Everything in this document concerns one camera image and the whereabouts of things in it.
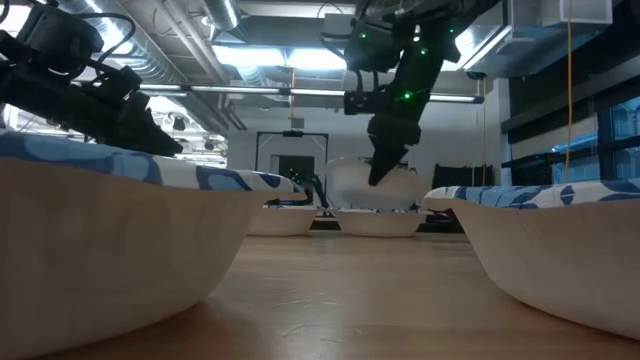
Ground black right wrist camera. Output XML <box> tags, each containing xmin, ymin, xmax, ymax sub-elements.
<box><xmin>343</xmin><ymin>89</ymin><xmax>389</xmax><ymax>116</ymax></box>

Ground dark framed window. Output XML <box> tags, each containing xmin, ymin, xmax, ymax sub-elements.
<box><xmin>549</xmin><ymin>94</ymin><xmax>640</xmax><ymax>184</ymax></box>

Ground thick yellow hanging cord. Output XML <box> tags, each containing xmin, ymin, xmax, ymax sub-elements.
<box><xmin>564</xmin><ymin>0</ymin><xmax>575</xmax><ymax>184</ymax></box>

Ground silver round air duct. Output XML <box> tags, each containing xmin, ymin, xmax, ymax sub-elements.
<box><xmin>54</xmin><ymin>0</ymin><xmax>241</xmax><ymax>132</ymax></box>

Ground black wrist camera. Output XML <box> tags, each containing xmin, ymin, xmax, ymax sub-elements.
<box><xmin>343</xmin><ymin>89</ymin><xmax>389</xmax><ymax>116</ymax></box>
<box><xmin>17</xmin><ymin>0</ymin><xmax>106</xmax><ymax>69</ymax></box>

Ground long fluorescent light tube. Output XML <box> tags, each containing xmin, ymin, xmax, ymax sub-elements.
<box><xmin>139</xmin><ymin>83</ymin><xmax>485</xmax><ymax>105</ymax></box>

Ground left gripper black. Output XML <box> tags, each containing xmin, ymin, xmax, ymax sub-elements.
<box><xmin>47</xmin><ymin>65</ymin><xmax>184</xmax><ymax>156</ymax></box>

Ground rectangular metal air duct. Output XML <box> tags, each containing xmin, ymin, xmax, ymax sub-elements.
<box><xmin>457</xmin><ymin>0</ymin><xmax>614</xmax><ymax>79</ymax></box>

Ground bright ceiling light panel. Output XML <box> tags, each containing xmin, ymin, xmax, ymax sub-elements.
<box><xmin>212</xmin><ymin>44</ymin><xmax>349</xmax><ymax>71</ymax></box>

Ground blue patterned paper bowl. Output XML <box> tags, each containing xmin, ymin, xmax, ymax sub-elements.
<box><xmin>422</xmin><ymin>178</ymin><xmax>640</xmax><ymax>341</ymax></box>
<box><xmin>0</xmin><ymin>130</ymin><xmax>305</xmax><ymax>360</ymax></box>
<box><xmin>332</xmin><ymin>207</ymin><xmax>431</xmax><ymax>239</ymax></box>
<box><xmin>246</xmin><ymin>203</ymin><xmax>320</xmax><ymax>238</ymax></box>

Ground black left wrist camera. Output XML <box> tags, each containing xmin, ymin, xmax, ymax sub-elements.
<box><xmin>17</xmin><ymin>0</ymin><xmax>106</xmax><ymax>69</ymax></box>

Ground black background cabinet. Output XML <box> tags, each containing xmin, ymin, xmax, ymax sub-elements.
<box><xmin>432</xmin><ymin>163</ymin><xmax>495</xmax><ymax>189</ymax></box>

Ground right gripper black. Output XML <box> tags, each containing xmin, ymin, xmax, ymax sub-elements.
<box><xmin>367</xmin><ymin>84</ymin><xmax>432</xmax><ymax>187</ymax></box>

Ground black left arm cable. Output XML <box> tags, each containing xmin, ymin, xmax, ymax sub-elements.
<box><xmin>74</xmin><ymin>12</ymin><xmax>137</xmax><ymax>66</ymax></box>

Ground white item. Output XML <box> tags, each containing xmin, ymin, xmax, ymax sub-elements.
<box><xmin>325</xmin><ymin>157</ymin><xmax>432</xmax><ymax>211</ymax></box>

